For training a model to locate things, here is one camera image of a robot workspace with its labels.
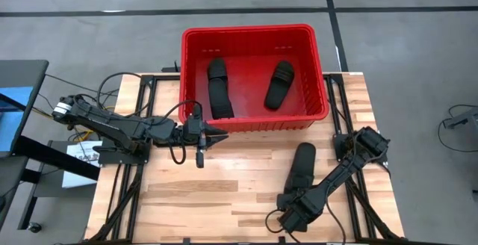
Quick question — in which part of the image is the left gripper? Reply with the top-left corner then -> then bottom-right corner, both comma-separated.
181,117 -> 229,169

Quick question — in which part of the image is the black monitor stand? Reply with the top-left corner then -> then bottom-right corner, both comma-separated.
0,134 -> 102,231

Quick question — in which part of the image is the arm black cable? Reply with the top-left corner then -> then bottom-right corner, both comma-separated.
264,196 -> 348,244
96,71 -> 205,166

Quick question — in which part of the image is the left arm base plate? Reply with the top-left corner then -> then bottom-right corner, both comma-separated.
92,146 -> 150,166

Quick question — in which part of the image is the dark monitor with blue screen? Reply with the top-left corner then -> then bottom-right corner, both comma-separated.
0,59 -> 50,158

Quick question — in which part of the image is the small black bracket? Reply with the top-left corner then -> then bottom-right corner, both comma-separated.
161,61 -> 182,73

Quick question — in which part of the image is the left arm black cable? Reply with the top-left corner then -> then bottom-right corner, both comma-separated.
96,71 -> 205,166

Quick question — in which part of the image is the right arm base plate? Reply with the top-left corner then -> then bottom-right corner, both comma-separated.
333,132 -> 389,164

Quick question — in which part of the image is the thin black floor cable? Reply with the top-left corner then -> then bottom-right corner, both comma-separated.
43,72 -> 120,97

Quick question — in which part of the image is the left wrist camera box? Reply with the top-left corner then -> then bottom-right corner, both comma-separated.
188,104 -> 205,127

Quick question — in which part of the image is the black aluminium frame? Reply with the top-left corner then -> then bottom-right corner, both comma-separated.
87,73 -> 182,244
323,72 -> 406,243

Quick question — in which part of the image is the white printed paper sheet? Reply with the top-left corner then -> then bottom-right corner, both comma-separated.
61,141 -> 102,189

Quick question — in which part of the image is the gray stand leg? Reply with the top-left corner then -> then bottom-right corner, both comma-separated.
444,107 -> 478,129

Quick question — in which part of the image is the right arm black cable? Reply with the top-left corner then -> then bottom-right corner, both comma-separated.
264,196 -> 348,244

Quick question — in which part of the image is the yellow cable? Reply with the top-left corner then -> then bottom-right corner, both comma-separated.
70,105 -> 116,142

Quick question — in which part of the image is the red plastic bin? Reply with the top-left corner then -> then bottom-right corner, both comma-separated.
178,23 -> 330,134

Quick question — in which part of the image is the black looped floor cable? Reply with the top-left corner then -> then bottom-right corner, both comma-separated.
437,104 -> 478,153

